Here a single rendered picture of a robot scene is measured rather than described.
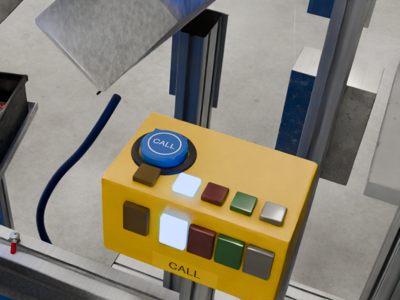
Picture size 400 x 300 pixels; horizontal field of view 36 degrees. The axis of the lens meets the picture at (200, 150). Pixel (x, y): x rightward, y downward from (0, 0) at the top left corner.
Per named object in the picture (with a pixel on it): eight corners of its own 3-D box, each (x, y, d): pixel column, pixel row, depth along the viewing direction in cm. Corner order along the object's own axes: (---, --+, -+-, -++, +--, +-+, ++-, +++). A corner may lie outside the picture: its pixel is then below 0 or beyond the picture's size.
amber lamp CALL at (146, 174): (161, 174, 50) (162, 168, 49) (152, 188, 48) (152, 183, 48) (141, 167, 50) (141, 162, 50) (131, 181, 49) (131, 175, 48)
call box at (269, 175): (298, 240, 59) (321, 159, 52) (268, 322, 52) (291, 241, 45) (148, 188, 63) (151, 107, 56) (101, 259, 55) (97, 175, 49)
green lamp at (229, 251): (241, 265, 49) (246, 241, 47) (238, 271, 48) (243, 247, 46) (215, 256, 49) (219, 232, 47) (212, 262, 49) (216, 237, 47)
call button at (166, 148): (194, 150, 53) (195, 135, 52) (175, 179, 50) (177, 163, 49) (152, 137, 54) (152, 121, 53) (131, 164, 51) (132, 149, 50)
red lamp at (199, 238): (213, 255, 49) (216, 231, 47) (210, 261, 49) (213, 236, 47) (188, 246, 50) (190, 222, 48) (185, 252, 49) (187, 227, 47)
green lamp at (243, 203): (257, 202, 48) (258, 197, 48) (250, 218, 47) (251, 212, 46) (236, 195, 48) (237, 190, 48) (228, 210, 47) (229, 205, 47)
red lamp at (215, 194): (228, 193, 48) (230, 187, 48) (221, 208, 47) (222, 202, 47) (208, 186, 49) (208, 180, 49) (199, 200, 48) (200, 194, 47)
